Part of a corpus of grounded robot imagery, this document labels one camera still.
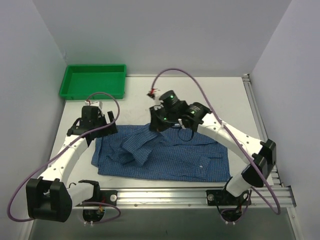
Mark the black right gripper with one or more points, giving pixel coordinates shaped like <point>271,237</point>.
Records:
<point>155,122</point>

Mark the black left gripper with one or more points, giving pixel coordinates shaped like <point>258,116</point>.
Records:
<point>97,126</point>

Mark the blue checked long sleeve shirt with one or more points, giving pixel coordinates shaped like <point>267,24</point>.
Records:
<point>172,155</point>

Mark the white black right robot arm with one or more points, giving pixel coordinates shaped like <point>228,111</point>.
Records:
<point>259,156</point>

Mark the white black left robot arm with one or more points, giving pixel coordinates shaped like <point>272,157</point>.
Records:
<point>48,196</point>

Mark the green plastic tray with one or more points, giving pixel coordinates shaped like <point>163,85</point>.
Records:
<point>81,80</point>

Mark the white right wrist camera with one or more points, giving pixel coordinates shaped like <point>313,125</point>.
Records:
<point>155,94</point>

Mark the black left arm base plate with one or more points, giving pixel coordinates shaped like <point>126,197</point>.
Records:
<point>104,196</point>

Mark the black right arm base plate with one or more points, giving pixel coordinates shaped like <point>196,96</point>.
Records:
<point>220,197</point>

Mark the aluminium right side rail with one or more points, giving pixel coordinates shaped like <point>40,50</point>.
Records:
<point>259,124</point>

